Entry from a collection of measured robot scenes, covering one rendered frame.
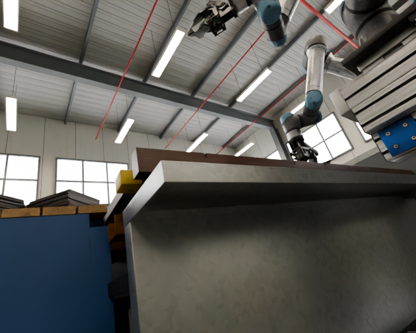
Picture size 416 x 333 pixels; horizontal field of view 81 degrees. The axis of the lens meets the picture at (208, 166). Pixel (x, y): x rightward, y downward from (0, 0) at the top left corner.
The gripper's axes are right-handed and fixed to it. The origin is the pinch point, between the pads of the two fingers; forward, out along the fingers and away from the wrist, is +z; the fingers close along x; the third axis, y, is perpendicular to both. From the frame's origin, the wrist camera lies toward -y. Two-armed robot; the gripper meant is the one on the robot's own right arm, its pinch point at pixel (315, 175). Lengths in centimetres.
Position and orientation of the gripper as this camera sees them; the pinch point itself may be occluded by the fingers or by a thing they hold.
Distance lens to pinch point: 127.3
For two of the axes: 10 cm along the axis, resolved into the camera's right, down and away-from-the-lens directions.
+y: -8.4, -0.4, -5.5
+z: 2.3, 8.8, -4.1
